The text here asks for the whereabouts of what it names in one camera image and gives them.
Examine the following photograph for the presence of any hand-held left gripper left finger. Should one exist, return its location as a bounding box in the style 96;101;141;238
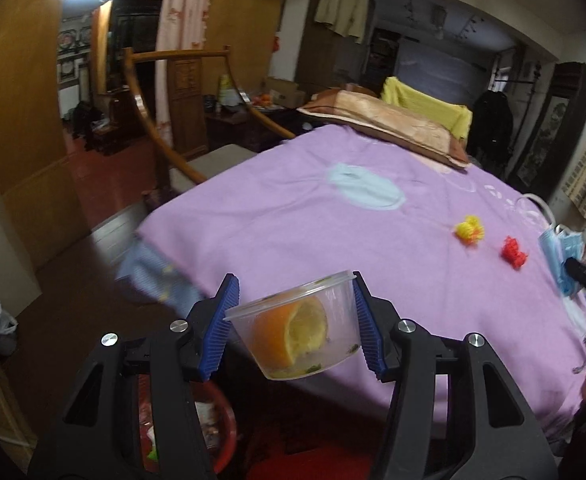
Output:
27;272;241;480

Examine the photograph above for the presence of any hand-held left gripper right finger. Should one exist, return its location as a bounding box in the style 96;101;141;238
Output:
352;270;558;480

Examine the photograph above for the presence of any clear round plastic container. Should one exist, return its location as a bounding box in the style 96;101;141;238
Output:
223;270;369;380

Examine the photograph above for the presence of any orange peel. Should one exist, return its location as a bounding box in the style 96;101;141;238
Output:
252;296;330;368

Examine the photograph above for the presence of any red plastic basin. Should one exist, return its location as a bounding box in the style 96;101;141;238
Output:
138;372;236;476

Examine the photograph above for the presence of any red yarn pom-pom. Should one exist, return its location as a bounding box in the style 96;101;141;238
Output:
502;236;530;270

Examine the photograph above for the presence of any blue striped bed sheet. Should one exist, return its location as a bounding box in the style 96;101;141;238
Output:
114;242;214;311

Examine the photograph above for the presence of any yellow yarn pom-pom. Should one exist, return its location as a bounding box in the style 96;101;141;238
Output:
454;215;484;247

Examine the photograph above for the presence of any framed painting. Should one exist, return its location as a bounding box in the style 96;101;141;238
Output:
515;62;586;188

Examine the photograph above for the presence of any black coat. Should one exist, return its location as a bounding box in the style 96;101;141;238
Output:
470;89;514;171

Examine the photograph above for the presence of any dark wooden table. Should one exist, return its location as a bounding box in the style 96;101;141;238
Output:
205;107;294;153

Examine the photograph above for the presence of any brown satin pillow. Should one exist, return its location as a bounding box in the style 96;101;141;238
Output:
297;87;471;168

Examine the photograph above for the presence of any wooden cabinet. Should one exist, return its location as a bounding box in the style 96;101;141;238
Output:
165;57;209;158

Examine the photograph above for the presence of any yellow cloth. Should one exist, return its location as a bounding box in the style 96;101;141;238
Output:
380;76;474;143

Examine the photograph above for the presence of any cardboard box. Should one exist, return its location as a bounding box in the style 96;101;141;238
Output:
263;76;308;108

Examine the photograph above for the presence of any wooden armchair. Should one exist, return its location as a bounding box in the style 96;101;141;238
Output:
123;46;296;206

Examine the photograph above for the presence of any pink and white curtain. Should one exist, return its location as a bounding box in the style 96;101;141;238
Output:
154;0;219;148

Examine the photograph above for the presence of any beige jacket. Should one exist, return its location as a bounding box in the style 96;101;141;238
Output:
314;0;371;45

